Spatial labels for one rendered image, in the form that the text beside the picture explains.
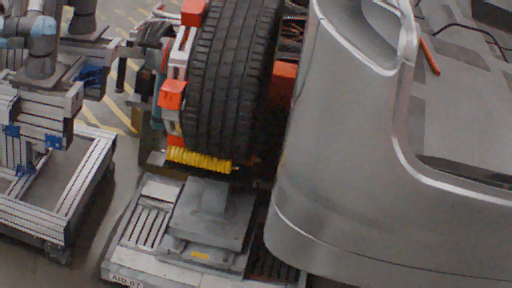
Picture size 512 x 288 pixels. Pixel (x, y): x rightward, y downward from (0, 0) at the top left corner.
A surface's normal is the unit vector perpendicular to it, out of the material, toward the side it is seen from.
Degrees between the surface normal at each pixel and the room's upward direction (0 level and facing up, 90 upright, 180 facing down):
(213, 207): 90
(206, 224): 0
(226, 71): 70
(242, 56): 59
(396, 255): 108
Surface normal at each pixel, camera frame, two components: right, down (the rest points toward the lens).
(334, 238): -0.50, 0.58
